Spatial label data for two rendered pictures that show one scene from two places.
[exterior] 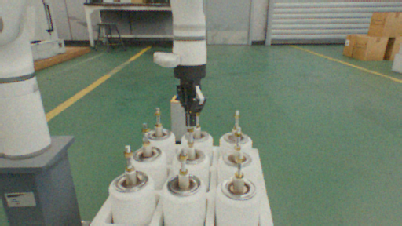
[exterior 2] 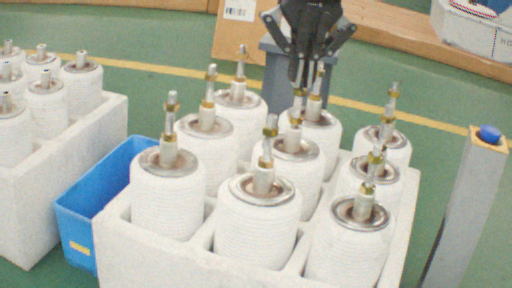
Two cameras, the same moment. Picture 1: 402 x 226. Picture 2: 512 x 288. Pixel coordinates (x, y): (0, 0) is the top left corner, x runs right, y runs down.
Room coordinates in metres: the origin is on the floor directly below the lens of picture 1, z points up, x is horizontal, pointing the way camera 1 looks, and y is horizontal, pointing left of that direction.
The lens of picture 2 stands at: (0.65, -0.66, 0.58)
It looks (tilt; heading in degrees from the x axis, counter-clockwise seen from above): 25 degrees down; 100
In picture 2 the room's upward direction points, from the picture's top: 8 degrees clockwise
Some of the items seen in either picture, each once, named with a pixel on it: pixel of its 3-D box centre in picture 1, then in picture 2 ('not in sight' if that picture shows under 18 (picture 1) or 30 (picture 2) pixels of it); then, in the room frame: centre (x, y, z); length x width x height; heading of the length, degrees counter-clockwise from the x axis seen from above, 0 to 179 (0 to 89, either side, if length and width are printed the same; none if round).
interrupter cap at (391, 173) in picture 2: (196, 136); (375, 170); (0.70, 0.02, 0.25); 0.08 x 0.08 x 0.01
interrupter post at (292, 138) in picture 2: (191, 152); (292, 138); (0.58, 0.03, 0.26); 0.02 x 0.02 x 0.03
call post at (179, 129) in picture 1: (182, 138); (461, 227); (0.88, 0.07, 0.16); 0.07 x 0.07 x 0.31; 84
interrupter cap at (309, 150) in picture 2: (191, 156); (291, 148); (0.58, 0.03, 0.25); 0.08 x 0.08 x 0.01
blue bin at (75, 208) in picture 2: not in sight; (119, 204); (0.31, 0.08, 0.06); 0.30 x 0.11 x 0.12; 84
